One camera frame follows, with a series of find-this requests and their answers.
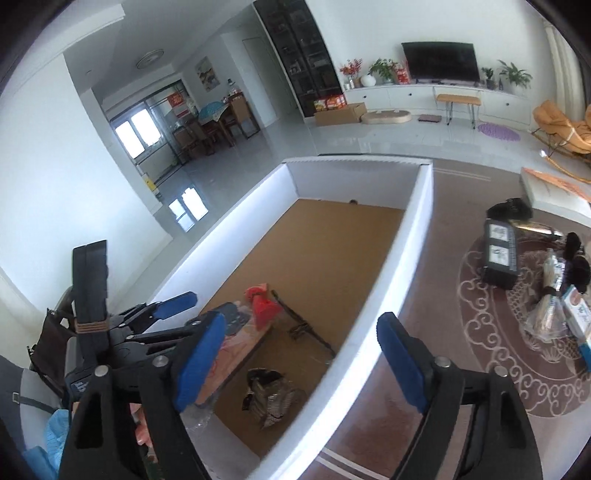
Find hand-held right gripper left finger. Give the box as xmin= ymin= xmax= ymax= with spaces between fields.
xmin=58 ymin=311 xmax=227 ymax=480

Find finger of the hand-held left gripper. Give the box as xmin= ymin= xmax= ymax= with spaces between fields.
xmin=117 ymin=291 xmax=199 ymax=329
xmin=124 ymin=316 xmax=204 ymax=352

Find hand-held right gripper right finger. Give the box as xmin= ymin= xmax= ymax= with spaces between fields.
xmin=376 ymin=312 xmax=544 ymax=480

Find plastic-wrapped orange board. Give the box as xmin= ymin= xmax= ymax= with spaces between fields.
xmin=182 ymin=282 xmax=280 ymax=432

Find silver hair claw clip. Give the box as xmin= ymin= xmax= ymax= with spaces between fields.
xmin=242 ymin=367 xmax=308 ymax=430

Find thin black metal rods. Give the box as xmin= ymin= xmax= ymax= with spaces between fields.
xmin=270 ymin=289 xmax=336 ymax=366

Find white storage box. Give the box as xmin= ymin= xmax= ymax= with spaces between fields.
xmin=133 ymin=156 xmax=435 ymax=480

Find small black box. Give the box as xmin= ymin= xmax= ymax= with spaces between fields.
xmin=482 ymin=219 xmax=520 ymax=290

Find bagged bundle of wooden sticks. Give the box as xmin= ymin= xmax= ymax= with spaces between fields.
xmin=523 ymin=248 xmax=570 ymax=343

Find white and blue medicine box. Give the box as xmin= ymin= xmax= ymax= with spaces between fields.
xmin=560 ymin=285 xmax=591 ymax=359

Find person's left forearm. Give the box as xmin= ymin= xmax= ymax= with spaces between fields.
xmin=20 ymin=410 xmax=70 ymax=480

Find person's left hand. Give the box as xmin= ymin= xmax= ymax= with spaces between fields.
xmin=129 ymin=401 xmax=156 ymax=446

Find gold cosmetic tube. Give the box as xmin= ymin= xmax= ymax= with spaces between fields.
xmin=507 ymin=220 xmax=565 ymax=239

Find wooden dining table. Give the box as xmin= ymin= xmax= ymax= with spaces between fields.
xmin=198 ymin=102 xmax=242 ymax=139

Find white flat box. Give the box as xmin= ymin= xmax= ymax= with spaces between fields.
xmin=520 ymin=167 xmax=591 ymax=213

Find round ceiling light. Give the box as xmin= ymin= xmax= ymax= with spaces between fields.
xmin=136 ymin=48 xmax=165 ymax=70

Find beige oval floor pad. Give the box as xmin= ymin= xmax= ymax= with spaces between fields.
xmin=361 ymin=109 xmax=413 ymax=126

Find purple round mat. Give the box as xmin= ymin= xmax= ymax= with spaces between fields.
xmin=477 ymin=122 xmax=520 ymax=142

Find cardboard box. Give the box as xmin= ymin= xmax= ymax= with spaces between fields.
xmin=313 ymin=102 xmax=368 ymax=128

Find orange snack boxes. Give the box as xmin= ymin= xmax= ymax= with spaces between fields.
xmin=313 ymin=94 xmax=347 ymax=112

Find white television cabinet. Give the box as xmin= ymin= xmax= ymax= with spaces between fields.
xmin=344 ymin=82 xmax=532 ymax=130

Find orange bench with metal legs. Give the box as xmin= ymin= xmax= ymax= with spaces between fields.
xmin=436 ymin=93 xmax=482 ymax=128

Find black display cabinet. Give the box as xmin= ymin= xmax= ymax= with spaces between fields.
xmin=253 ymin=0 xmax=345 ymax=119

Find orange lounge chair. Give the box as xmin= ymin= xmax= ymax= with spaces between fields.
xmin=530 ymin=100 xmax=591 ymax=156

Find bushy green potted plant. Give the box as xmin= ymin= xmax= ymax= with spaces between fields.
xmin=368 ymin=58 xmax=399 ymax=85

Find red flowers in vase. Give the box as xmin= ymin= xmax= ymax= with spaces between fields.
xmin=339 ymin=58 xmax=363 ymax=89

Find black television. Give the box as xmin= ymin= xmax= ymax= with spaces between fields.
xmin=400 ymin=41 xmax=480 ymax=84

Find large leafy potted plant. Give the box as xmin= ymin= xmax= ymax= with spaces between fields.
xmin=497 ymin=59 xmax=533 ymax=91

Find beige curtain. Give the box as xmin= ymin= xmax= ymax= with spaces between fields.
xmin=544 ymin=23 xmax=588 ymax=126

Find black pouch with chain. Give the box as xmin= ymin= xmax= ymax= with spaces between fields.
xmin=486 ymin=197 xmax=533 ymax=223

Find wall painting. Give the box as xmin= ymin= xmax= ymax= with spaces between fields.
xmin=195 ymin=56 xmax=222 ymax=91

